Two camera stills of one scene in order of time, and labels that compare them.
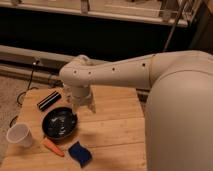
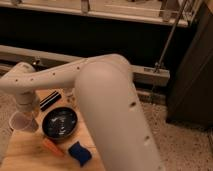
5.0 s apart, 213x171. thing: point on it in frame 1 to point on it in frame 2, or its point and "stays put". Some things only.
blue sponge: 80,153 stays put
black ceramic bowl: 59,122 stays put
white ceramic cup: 20,133 to 23,121
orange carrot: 53,148 stays put
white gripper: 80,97 to 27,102
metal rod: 176,21 stays put
